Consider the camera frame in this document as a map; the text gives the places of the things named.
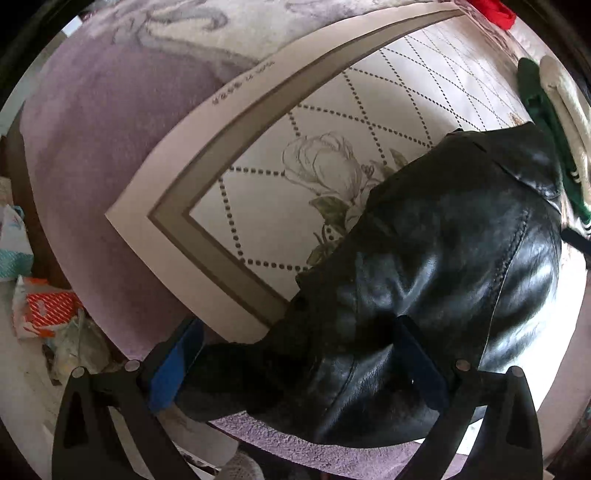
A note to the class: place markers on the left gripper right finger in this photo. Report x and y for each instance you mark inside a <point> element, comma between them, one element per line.
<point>508,444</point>

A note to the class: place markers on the cream folded garment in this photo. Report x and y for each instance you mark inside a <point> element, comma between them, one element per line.
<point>573,111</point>

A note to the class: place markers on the red folded garment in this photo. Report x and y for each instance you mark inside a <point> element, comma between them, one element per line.
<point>496,12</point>

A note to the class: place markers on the green folded garment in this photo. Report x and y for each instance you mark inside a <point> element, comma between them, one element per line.
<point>541,111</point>

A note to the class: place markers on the orange white package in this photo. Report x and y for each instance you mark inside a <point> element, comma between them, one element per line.
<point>40,310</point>

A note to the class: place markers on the teal white bag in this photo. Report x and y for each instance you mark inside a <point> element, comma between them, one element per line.
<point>17,257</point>

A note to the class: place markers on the black leather jacket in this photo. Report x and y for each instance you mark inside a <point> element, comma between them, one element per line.
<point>452,259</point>

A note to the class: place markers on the floral quilted bedspread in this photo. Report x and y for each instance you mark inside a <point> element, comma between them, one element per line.
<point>196,157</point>

